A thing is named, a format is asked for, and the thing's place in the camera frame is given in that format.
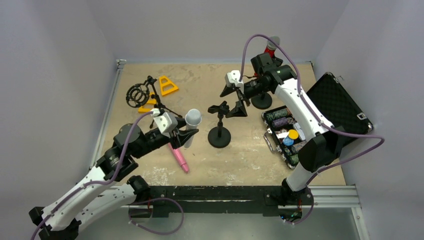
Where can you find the white toy microphone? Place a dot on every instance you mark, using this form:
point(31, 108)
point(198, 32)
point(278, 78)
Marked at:
point(193, 118)

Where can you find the playing card deck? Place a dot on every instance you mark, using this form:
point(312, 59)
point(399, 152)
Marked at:
point(297, 127)

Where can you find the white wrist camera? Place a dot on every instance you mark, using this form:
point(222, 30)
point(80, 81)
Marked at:
point(233, 79)
point(166, 122)

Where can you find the black tripod shock-mount stand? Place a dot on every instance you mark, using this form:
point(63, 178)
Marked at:
point(139, 94)

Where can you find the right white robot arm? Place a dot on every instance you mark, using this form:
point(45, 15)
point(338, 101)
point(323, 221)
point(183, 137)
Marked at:
point(323, 144)

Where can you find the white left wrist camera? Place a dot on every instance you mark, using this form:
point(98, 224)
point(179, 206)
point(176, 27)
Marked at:
point(166, 122)

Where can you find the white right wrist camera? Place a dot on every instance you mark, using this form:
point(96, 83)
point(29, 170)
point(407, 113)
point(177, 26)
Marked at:
point(233, 79)

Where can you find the yellow bracket at back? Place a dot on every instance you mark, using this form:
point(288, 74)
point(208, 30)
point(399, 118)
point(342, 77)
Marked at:
point(167, 87)

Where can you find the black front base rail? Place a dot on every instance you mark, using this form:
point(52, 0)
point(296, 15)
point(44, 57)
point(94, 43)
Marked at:
point(268, 201)

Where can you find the yellow bracket near tripod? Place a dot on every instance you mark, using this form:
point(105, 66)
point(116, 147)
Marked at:
point(150, 104)

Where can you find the yellow poker chip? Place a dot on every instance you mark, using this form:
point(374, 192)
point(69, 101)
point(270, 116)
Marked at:
point(293, 134)

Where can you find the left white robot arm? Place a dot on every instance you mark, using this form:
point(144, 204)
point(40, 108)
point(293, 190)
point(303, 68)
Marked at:
point(109, 184)

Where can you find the blue poker chip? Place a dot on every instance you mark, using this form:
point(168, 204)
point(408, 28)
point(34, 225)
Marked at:
point(287, 141)

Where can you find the black round-base mic stand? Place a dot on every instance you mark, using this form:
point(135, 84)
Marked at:
point(261, 101)

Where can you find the pink toy microphone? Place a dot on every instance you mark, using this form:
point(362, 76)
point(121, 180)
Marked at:
point(180, 159)

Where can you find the red glitter microphone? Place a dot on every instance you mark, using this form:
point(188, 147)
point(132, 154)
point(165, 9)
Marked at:
point(271, 45)

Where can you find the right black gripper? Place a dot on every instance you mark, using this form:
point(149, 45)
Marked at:
point(240, 95)

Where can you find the black poker chip case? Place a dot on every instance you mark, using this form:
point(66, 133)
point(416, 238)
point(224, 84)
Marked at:
point(332, 100)

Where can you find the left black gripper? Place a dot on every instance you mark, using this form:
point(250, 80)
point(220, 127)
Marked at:
point(176, 133)

